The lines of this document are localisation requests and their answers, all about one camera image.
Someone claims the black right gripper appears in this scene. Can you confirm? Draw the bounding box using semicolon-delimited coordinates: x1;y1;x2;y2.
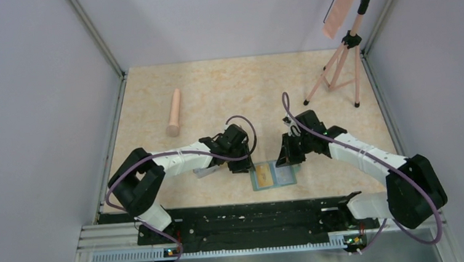
274;130;314;167

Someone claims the silver VIP credit card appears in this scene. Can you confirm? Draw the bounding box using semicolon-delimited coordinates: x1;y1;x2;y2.
275;166;295;185

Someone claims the gold credit card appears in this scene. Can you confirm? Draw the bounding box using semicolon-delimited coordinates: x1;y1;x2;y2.
255;163;274;188

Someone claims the clear plastic card box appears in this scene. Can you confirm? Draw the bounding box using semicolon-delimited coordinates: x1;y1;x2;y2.
193;165;220;179

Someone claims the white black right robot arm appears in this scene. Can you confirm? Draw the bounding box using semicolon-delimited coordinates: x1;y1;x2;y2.
276;110;448;229

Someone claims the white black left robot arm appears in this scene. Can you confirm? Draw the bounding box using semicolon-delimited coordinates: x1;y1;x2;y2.
107;124;254;243

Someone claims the pink tripod stand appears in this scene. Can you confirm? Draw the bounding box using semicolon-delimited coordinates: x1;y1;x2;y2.
303;0;371;108

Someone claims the pink flat panel on tripod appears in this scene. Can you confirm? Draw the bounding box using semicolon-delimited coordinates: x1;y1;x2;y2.
322;0;354;39

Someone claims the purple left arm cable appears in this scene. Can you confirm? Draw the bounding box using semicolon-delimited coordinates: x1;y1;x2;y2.
100;113;266;262

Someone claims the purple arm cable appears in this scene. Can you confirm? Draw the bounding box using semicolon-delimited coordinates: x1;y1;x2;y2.
100;113;266;262
281;81;446;260

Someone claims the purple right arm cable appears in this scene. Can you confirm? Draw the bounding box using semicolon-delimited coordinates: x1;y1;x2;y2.
281;81;446;260

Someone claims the pink cylindrical handle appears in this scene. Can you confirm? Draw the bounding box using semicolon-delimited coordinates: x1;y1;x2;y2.
166;89;181;137

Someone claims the grey slotted cable duct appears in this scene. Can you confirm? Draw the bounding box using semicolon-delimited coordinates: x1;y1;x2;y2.
91;236;347;262

